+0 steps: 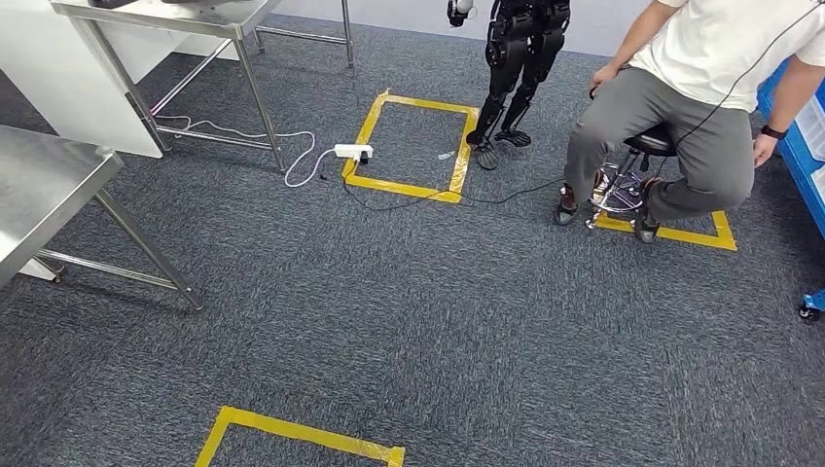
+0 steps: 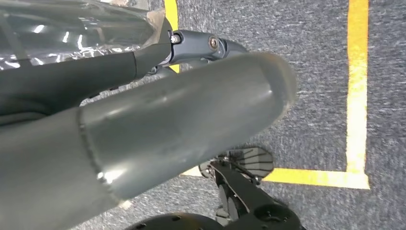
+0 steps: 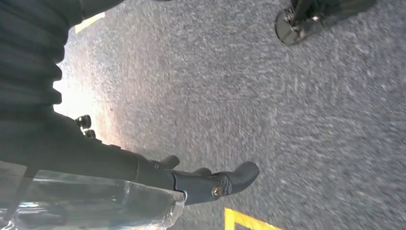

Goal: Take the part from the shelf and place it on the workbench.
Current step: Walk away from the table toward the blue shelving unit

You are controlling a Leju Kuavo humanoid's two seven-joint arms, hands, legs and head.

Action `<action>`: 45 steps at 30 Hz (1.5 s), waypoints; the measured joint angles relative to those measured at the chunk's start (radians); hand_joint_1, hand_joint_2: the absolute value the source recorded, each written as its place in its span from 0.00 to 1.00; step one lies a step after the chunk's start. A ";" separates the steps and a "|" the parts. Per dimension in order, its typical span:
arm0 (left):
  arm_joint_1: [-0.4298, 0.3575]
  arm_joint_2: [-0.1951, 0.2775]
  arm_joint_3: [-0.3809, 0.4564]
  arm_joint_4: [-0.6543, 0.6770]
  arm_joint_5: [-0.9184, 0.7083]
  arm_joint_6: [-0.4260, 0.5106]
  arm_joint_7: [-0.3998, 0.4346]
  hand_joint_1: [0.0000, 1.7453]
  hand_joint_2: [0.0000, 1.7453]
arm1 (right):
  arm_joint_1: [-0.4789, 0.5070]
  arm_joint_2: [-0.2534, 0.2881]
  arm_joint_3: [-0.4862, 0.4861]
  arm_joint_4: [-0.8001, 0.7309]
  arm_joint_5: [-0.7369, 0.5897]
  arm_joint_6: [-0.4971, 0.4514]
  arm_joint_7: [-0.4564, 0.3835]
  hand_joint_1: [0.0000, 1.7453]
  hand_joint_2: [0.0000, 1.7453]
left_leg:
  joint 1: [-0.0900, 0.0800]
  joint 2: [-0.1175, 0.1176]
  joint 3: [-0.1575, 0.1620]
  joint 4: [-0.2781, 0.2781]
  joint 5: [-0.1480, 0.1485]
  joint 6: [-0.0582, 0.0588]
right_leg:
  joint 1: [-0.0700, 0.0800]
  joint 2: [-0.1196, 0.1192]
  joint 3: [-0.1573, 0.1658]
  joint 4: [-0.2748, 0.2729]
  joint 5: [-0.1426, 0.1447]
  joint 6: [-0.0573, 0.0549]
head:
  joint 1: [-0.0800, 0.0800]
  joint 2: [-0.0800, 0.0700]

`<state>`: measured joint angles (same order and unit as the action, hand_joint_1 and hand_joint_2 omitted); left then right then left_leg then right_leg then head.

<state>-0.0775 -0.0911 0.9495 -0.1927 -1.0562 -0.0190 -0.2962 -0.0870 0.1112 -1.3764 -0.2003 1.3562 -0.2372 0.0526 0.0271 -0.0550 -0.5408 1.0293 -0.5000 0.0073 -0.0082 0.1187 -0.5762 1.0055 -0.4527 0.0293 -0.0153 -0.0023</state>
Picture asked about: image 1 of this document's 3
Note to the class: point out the person's forearm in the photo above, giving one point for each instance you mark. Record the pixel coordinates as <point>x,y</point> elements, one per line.
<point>796,90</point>
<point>644,29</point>

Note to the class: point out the black chrome swivel stool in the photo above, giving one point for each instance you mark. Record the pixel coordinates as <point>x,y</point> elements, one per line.
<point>651,142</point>

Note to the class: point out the yellow floor tape square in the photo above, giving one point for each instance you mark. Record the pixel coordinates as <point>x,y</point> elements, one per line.
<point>303,433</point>
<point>399,188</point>

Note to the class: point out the black humanoid robot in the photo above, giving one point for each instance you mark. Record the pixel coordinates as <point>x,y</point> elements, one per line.
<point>509,58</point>

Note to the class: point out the stainless steel table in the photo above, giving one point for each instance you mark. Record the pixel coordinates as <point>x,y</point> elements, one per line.
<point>193,16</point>

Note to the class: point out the blue steel shelf rack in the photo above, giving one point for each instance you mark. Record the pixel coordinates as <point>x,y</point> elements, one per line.
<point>793,154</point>

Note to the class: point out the wide stainless steel workbench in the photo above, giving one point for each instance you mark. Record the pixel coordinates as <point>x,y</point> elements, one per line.
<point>39,187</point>

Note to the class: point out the black wristband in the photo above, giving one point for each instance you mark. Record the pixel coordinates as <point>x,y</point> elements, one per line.
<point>773,133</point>

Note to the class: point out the white plastic crate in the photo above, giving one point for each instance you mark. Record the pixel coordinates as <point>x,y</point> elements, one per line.
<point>812,129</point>

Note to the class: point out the white power strip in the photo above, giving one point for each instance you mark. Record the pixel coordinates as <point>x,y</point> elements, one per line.
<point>353,152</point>

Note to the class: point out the white cabinet block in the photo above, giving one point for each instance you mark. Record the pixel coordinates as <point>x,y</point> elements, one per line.
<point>51,84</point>

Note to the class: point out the small white floor scrap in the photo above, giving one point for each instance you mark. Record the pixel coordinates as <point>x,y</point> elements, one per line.
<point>446,155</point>

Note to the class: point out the person's hand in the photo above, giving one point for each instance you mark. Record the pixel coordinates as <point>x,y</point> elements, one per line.
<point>764,151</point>
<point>604,76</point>

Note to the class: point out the person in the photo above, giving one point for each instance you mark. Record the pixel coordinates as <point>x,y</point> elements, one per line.
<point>644,109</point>

